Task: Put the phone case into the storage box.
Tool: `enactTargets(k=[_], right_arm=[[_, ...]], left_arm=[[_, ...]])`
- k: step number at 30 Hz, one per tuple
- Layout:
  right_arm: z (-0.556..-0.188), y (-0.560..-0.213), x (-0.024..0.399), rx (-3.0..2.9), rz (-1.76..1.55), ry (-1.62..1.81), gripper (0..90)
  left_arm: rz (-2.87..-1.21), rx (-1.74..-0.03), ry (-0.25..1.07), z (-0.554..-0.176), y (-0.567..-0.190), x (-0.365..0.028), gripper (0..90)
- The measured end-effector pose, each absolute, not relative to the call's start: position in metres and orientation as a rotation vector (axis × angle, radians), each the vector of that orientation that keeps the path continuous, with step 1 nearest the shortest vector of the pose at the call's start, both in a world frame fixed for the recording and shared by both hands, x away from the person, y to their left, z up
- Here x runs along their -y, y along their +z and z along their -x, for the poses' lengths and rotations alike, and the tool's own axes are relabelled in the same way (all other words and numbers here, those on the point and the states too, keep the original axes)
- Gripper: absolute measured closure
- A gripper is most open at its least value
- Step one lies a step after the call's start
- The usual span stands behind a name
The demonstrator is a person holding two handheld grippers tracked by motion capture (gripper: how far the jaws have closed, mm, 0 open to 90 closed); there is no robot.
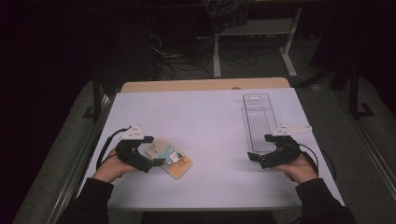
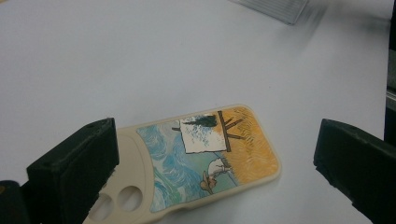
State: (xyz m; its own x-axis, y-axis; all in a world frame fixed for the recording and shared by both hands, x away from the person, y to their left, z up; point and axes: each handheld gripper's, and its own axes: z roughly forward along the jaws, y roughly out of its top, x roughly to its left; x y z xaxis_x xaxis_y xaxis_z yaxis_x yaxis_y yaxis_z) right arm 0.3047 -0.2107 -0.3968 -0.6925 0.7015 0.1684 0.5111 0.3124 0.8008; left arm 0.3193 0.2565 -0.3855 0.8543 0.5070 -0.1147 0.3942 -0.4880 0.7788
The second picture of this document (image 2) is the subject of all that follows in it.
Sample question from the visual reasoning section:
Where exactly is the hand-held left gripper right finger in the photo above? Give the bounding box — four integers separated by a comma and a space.
313, 118, 396, 224

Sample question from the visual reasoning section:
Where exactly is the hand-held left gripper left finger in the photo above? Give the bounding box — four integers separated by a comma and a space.
26, 117, 120, 224

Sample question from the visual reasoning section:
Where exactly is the clear plastic package box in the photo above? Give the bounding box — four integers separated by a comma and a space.
229, 0, 310, 26

